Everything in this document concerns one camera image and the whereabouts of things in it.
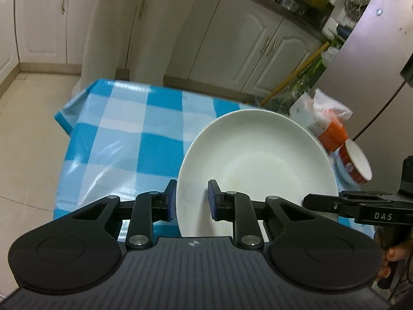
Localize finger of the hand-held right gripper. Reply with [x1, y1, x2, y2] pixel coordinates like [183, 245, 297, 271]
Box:
[303, 191, 401, 216]

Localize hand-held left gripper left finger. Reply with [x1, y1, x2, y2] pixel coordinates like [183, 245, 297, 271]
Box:
[69, 179, 178, 251]

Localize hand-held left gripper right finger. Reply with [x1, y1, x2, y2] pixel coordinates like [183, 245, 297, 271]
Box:
[207, 179, 312, 251]

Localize red bowl white inside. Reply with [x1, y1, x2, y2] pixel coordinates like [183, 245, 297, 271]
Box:
[336, 138, 373, 185]

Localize white deep plate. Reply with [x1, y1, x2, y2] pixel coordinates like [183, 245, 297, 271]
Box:
[176, 109, 339, 237]

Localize person's right hand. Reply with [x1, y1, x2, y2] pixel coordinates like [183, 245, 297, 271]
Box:
[376, 244, 409, 280]

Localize orange white plastic bag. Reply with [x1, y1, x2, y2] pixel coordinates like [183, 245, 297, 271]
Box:
[289, 89, 354, 154]

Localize blue checkered tablecloth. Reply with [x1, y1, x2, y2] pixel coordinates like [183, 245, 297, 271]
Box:
[53, 78, 378, 243]

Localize wooden stick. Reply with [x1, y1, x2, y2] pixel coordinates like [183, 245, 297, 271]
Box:
[261, 41, 331, 104]

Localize silver refrigerator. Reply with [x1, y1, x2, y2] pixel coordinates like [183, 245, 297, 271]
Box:
[323, 0, 413, 181]

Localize white kitchen base cabinets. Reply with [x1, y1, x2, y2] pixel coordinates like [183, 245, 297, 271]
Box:
[0, 0, 326, 97]

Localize white box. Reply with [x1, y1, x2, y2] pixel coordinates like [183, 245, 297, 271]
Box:
[322, 17, 340, 38]

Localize dark kitchen countertop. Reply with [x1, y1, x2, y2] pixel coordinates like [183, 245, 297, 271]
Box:
[203, 0, 331, 42]

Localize round metal wire rack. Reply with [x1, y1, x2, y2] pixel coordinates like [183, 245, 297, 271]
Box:
[344, 0, 372, 17]

